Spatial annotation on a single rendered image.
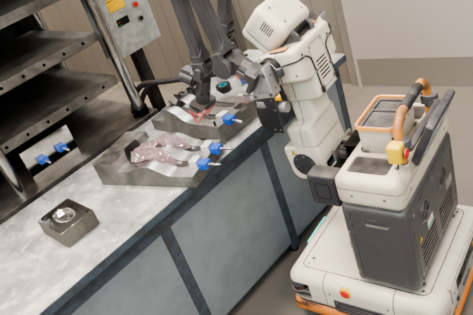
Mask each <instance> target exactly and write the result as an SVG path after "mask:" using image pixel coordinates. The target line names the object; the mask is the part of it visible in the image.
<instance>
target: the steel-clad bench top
mask: <svg viewBox="0 0 473 315"><path fill-rule="evenodd" d="M244 53H247V54H248V56H246V58H249V59H250V60H252V61H253V62H255V61H256V62H258V63H260V61H259V57H260V56H261V55H262V54H263V52H262V51H261V50H250V49H248V50H247V51H245V52H244ZM225 81H228V82H230V84H231V87H232V89H231V91H229V92H227V93H225V94H224V95H229V96H238V95H239V94H246V95H249V94H247V93H246V89H247V86H248V85H247V84H245V85H244V86H237V83H236V80H235V78H234V75H233V76H231V77H230V78H229V79H227V80H226V79H220V78H219V77H212V78H211V85H210V86H211V87H213V88H214V89H215V90H216V88H215V86H216V85H217V84H219V83H220V82H225ZM161 112H162V111H161ZM159 113H160V112H159ZM159 113H158V114H159ZM155 116H156V115H155ZM155 116H153V117H155ZM153 117H152V118H153ZM152 118H151V119H152ZM151 119H149V120H148V121H146V122H145V123H143V124H142V125H141V126H140V127H138V128H136V129H135V130H134V131H146V133H147V134H148V135H149V137H150V138H156V137H157V136H160V135H162V134H163V132H164V134H166V133H169V132H166V131H160V130H157V129H155V128H154V126H153V123H152V121H151ZM261 126H262V124H261V123H260V120H259V117H257V118H255V119H254V120H253V121H252V122H251V123H250V124H248V125H247V126H246V127H244V128H243V129H242V130H241V131H240V132H239V133H238V134H236V135H235V136H234V137H233V138H231V139H230V140H229V141H228V142H226V144H225V145H223V146H224V147H232V148H233V149H232V150H225V151H224V152H223V153H222V154H221V156H220V157H219V159H218V160H217V162H216V163H218V162H219V161H221V160H222V159H223V158H224V157H226V156H227V155H228V154H229V153H231V152H232V151H233V150H234V149H235V148H236V147H237V146H238V145H240V144H241V143H242V142H243V141H245V140H246V139H247V138H248V137H249V136H250V135H251V134H252V133H254V132H255V131H256V130H257V129H259V128H260V127H261ZM107 150H108V149H107ZM107 150H105V151H104V152H102V154H100V155H98V156H97V157H96V158H94V159H93V160H92V161H90V162H88V163H87V164H86V165H85V166H83V167H81V168H80V169H79V170H77V171H76V172H75V173H73V174H71V175H70V176H69V177H68V178H66V179H65V180H63V181H62V182H60V183H59V184H58V185H56V186H54V187H53V188H52V189H51V190H49V191H48V192H46V193H45V194H44V195H42V196H41V197H40V198H37V199H36V200H35V201H34V202H32V203H31V204H29V205H28V206H27V207H25V208H24V209H22V210H21V211H19V212H18V213H17V214H15V215H14V216H12V217H11V218H10V219H8V220H7V221H5V222H4V223H3V224H1V225H0V315H40V314H41V313H42V312H43V311H44V310H45V309H47V308H48V307H49V306H50V305H52V304H53V303H54V302H55V301H56V300H57V299H58V298H59V297H61V296H62V295H63V294H64V293H66V292H67V291H68V290H69V289H71V287H73V286H74V285H75V284H76V283H77V282H78V281H80V280H81V279H82V278H83V277H85V276H86V275H87V274H88V273H89V272H90V271H91V270H92V269H94V268H95V267H96V266H97V265H99V264H100V263H101V262H102V261H103V260H104V259H105V258H107V257H108V256H109V255H110V254H111V253H113V252H114V251H115V250H116V249H118V248H119V247H120V246H121V245H122V244H123V243H124V242H125V241H127V240H128V239H129V238H130V237H132V236H133V235H134V234H135V233H136V232H137V231H138V230H139V229H141V228H142V227H143V226H144V225H146V224H147V223H148V222H149V221H151V220H152V219H153V218H154V217H155V216H156V215H157V214H158V213H160V212H161V211H162V210H163V209H165V208H166V207H167V206H168V205H169V204H170V203H171V202H172V201H174V200H175V199H176V198H177V197H179V196H180V195H181V194H182V193H183V192H185V191H186V190H187V189H188V188H182V187H161V186H119V185H103V184H102V182H101V180H100V178H99V176H98V174H97V173H96V170H95V169H94V166H93V164H94V163H95V162H96V161H97V160H98V159H99V158H100V157H101V156H102V155H103V154H104V153H105V152H106V151H107ZM67 198H68V199H71V200H73V201H75V202H77V203H79V204H81V205H84V206H85V207H88V208H90V209H92V210H93V211H94V213H95V215H96V217H97V219H98V220H99V222H100V224H99V225H98V226H96V227H95V228H94V229H92V230H91V231H90V232H89V233H88V234H86V235H85V236H84V237H82V238H81V239H80V240H78V241H77V242H76V243H75V244H74V245H72V246H71V247H70V248H68V247H66V246H65V245H63V244H62V243H59V242H58V241H57V240H55V239H53V238H51V237H50V236H48V235H46V234H45V233H44V232H43V230H42V228H41V226H40V225H39V224H38V222H37V220H38V219H40V218H41V217H43V216H44V215H45V214H47V213H48V212H50V211H51V210H52V209H53V208H55V207H56V206H57V205H59V204H61V203H62V202H63V201H64V200H66V199H67Z"/></svg>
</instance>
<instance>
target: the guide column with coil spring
mask: <svg viewBox="0 0 473 315"><path fill-rule="evenodd" d="M0 172H1V173H2V175H3V176H4V178H5V180H6V181H7V183H8V185H9V186H10V187H11V189H12V191H13V192H14V193H15V196H16V197H17V198H22V197H24V196H25V195H27V193H28V192H27V189H26V188H25V186H24V185H23V183H22V181H21V180H20V178H19V176H18V175H17V173H16V172H15V170H14V168H13V167H12V165H11V163H10V162H9V161H8V158H7V157H6V155H5V154H4V152H3V151H2V149H1V147H0Z"/></svg>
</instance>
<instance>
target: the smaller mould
mask: <svg viewBox="0 0 473 315"><path fill-rule="evenodd" d="M37 222H38V224H39V225H40V226H41V228H42V230H43V232H44V233H45V234H46V235H48V236H50V237H51V238H53V239H55V240H57V241H58V242H59V243H62V244H63V245H65V246H66V247H68V248H70V247H71V246H72V245H74V244H75V243H76V242H77V241H78V240H80V239H81V238H82V237H84V236H85V235H86V234H88V233H89V232H90V231H91V230H92V229H94V228H95V227H96V226H98V225H99V224H100V222H99V220H98V219H97V217H96V215H95V213H94V211H93V210H92V209H90V208H88V207H85V206H84V205H81V204H79V203H77V202H75V201H73V200H71V199H68V198H67V199H66V200H64V201H63V202H62V203H61V204H59V205H57V206H56V207H55V208H53V209H52V210H51V211H50V212H48V213H47V214H45V215H44V216H43V217H41V218H40V219H38V220H37Z"/></svg>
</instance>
